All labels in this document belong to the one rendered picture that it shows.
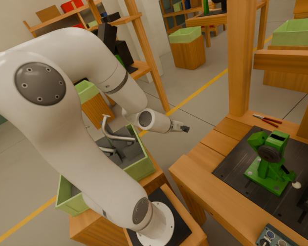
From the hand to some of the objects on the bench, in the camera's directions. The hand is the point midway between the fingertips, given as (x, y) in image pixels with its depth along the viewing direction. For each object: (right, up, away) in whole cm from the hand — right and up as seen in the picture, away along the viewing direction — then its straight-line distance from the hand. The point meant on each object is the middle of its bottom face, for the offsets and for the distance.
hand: (179, 129), depth 84 cm
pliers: (+56, +5, +13) cm, 58 cm away
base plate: (+65, -32, -34) cm, 80 cm away
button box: (+33, -44, -29) cm, 62 cm away
